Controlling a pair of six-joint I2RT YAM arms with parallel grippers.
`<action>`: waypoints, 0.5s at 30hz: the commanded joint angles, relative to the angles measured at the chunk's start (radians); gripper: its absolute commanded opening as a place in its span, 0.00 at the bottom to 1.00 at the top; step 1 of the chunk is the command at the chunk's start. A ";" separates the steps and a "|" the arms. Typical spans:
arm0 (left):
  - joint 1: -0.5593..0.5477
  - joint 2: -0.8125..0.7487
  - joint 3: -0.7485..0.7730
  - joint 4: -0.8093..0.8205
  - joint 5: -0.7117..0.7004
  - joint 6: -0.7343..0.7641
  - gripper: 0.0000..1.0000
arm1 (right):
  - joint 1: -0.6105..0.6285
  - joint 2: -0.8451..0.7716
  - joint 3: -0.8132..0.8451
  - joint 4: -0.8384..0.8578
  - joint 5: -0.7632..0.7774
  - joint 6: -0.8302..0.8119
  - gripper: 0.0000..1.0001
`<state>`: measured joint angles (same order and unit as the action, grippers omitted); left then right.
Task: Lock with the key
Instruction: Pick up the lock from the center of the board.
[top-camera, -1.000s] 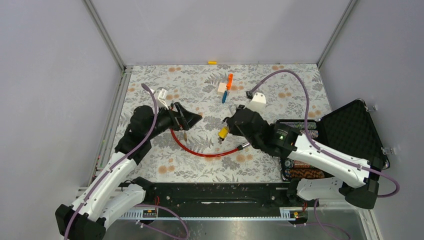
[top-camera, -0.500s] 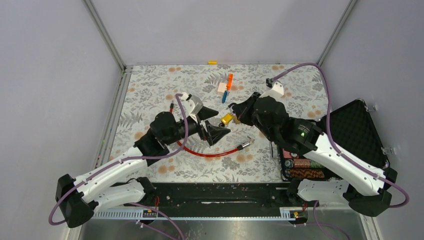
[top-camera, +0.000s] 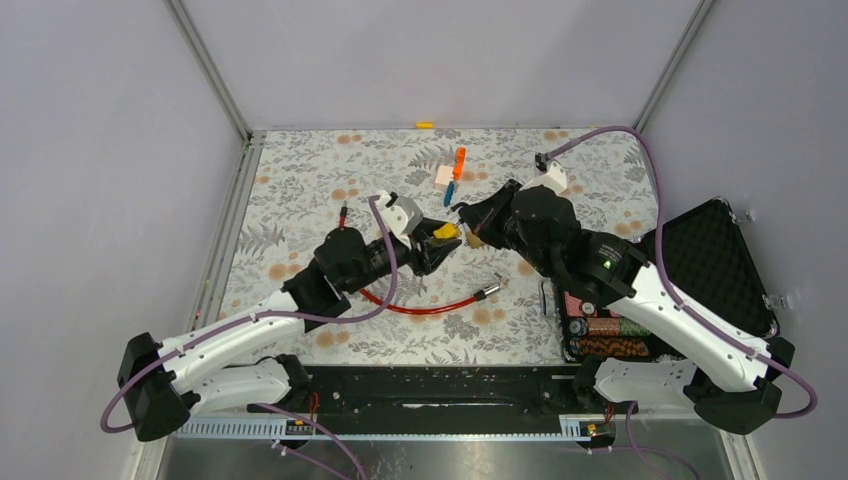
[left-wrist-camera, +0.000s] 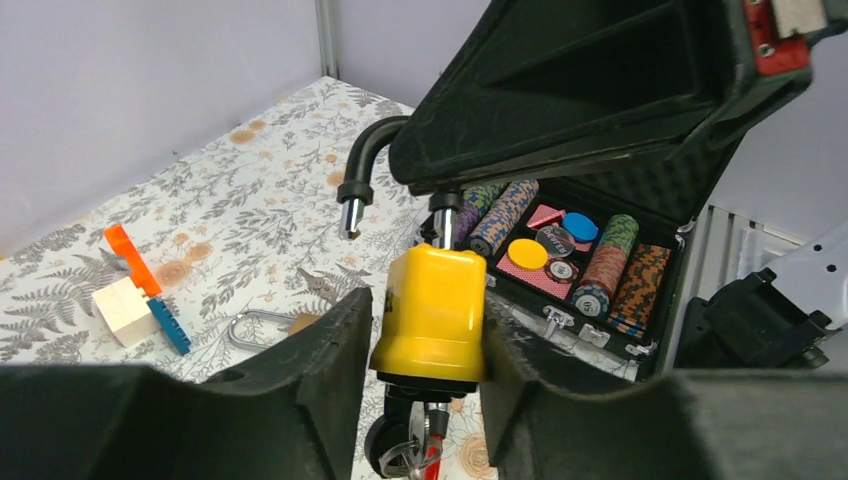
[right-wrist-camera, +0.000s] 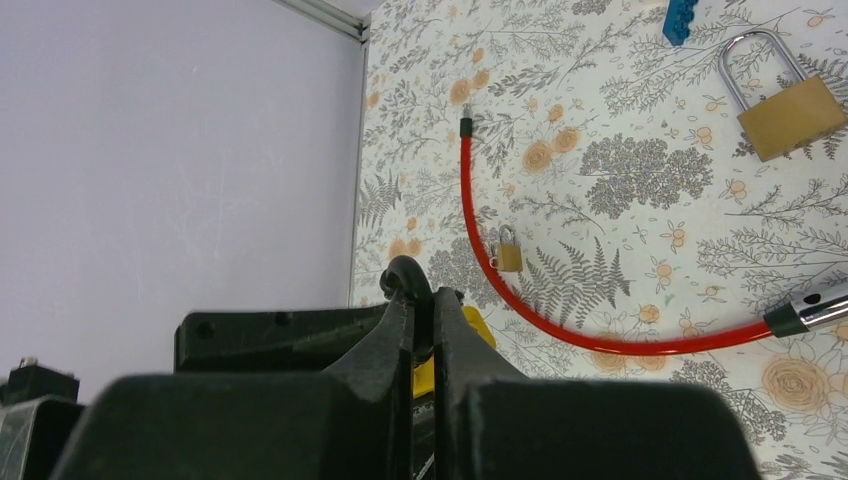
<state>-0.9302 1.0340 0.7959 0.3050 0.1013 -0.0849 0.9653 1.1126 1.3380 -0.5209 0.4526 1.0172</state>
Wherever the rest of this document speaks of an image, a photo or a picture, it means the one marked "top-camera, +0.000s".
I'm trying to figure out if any long shackle brass padlock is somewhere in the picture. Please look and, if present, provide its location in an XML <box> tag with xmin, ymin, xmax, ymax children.
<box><xmin>465</xmin><ymin>230</ymin><xmax>483</xmax><ymax>249</ymax></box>

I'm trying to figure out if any orange toy brick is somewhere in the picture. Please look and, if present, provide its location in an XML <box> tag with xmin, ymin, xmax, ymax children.
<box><xmin>452</xmin><ymin>147</ymin><xmax>467</xmax><ymax>181</ymax></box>

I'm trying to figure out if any red cable lock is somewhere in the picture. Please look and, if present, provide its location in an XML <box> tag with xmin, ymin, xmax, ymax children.
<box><xmin>339</xmin><ymin>205</ymin><xmax>508</xmax><ymax>316</ymax></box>

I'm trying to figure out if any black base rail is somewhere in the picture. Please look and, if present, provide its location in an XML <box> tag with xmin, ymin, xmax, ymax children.
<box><xmin>246</xmin><ymin>360</ymin><xmax>670</xmax><ymax>442</ymax></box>

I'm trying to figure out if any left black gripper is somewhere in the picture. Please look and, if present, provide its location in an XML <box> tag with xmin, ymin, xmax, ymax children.
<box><xmin>345</xmin><ymin>218</ymin><xmax>461</xmax><ymax>294</ymax></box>

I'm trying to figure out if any blue toy brick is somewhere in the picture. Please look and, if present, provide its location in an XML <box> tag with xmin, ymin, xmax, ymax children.
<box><xmin>443</xmin><ymin>181</ymin><xmax>456</xmax><ymax>207</ymax></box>

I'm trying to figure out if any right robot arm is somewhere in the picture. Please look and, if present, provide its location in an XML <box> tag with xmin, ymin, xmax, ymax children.
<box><xmin>454</xmin><ymin>181</ymin><xmax>794</xmax><ymax>435</ymax></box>

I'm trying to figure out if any purple cable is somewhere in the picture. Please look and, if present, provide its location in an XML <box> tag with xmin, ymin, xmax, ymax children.
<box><xmin>535</xmin><ymin>125</ymin><xmax>819</xmax><ymax>420</ymax></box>
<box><xmin>99</xmin><ymin>195</ymin><xmax>400</xmax><ymax>435</ymax></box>

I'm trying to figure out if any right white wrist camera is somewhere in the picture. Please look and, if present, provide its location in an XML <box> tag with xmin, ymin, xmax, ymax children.
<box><xmin>534</xmin><ymin>153</ymin><xmax>569</xmax><ymax>194</ymax></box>

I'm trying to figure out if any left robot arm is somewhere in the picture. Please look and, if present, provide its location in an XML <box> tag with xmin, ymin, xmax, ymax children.
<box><xmin>100</xmin><ymin>212</ymin><xmax>461</xmax><ymax>442</ymax></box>

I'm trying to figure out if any floral table mat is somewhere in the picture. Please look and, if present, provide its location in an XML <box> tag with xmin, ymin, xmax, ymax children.
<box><xmin>220</xmin><ymin>128</ymin><xmax>657</xmax><ymax>365</ymax></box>

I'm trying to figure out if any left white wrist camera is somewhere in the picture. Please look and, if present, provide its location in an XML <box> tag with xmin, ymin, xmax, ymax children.
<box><xmin>375</xmin><ymin>191</ymin><xmax>423</xmax><ymax>238</ymax></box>

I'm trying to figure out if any black poker chip case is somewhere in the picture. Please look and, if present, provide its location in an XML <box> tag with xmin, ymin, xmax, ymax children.
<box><xmin>556</xmin><ymin>197</ymin><xmax>795</xmax><ymax>367</ymax></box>

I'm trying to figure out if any yellow padlock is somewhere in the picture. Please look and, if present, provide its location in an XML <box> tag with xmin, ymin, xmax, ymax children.
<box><xmin>432</xmin><ymin>223</ymin><xmax>462</xmax><ymax>241</ymax></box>

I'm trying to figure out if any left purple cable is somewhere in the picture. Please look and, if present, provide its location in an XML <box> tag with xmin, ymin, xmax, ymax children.
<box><xmin>99</xmin><ymin>195</ymin><xmax>400</xmax><ymax>435</ymax></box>

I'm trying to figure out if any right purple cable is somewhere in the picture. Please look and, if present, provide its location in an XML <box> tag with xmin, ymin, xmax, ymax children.
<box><xmin>535</xmin><ymin>125</ymin><xmax>819</xmax><ymax>420</ymax></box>

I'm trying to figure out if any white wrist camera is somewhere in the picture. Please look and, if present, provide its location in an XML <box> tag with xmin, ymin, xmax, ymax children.
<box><xmin>375</xmin><ymin>191</ymin><xmax>423</xmax><ymax>238</ymax></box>
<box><xmin>534</xmin><ymin>153</ymin><xmax>569</xmax><ymax>194</ymax></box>

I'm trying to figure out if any white toy block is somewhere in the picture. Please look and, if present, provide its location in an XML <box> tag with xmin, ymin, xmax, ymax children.
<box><xmin>433</xmin><ymin>165</ymin><xmax>453</xmax><ymax>191</ymax></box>

